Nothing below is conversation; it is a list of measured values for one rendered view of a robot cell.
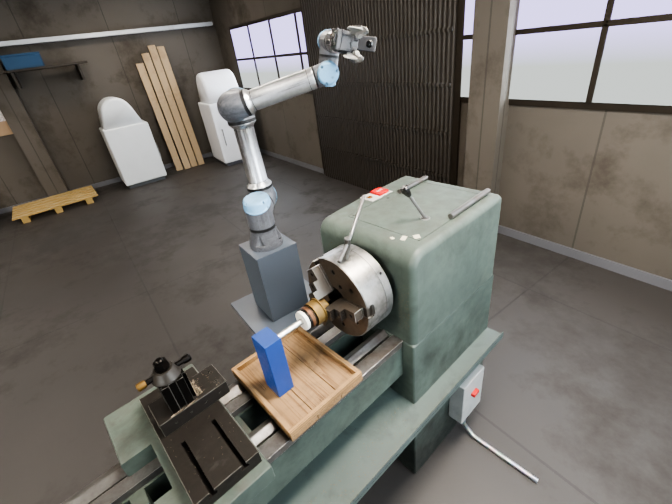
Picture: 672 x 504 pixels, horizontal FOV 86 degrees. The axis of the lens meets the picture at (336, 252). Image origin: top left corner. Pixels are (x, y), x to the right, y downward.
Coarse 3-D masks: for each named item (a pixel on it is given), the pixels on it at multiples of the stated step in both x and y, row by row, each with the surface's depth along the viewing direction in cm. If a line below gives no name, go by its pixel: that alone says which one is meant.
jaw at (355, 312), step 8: (336, 304) 121; (344, 304) 120; (352, 304) 119; (328, 312) 119; (336, 312) 119; (344, 312) 118; (352, 312) 116; (360, 312) 117; (368, 312) 117; (352, 320) 118
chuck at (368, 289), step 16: (320, 256) 130; (336, 256) 122; (352, 256) 121; (336, 272) 120; (352, 272) 116; (368, 272) 118; (336, 288) 124; (352, 288) 117; (368, 288) 116; (368, 304) 116; (384, 304) 121; (336, 320) 135; (368, 320) 118
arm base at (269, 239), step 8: (256, 232) 156; (264, 232) 156; (272, 232) 158; (256, 240) 157; (264, 240) 157; (272, 240) 158; (280, 240) 162; (256, 248) 158; (264, 248) 158; (272, 248) 159
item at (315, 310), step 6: (312, 300) 122; (318, 300) 120; (324, 300) 122; (306, 306) 121; (312, 306) 119; (318, 306) 119; (324, 306) 121; (306, 312) 117; (312, 312) 118; (318, 312) 118; (324, 312) 119; (312, 318) 117; (318, 318) 118; (324, 318) 120; (312, 324) 118; (318, 324) 120
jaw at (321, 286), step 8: (320, 264) 125; (312, 272) 124; (320, 272) 125; (312, 280) 126; (320, 280) 124; (328, 280) 125; (312, 288) 125; (320, 288) 123; (328, 288) 125; (312, 296) 123; (320, 296) 123
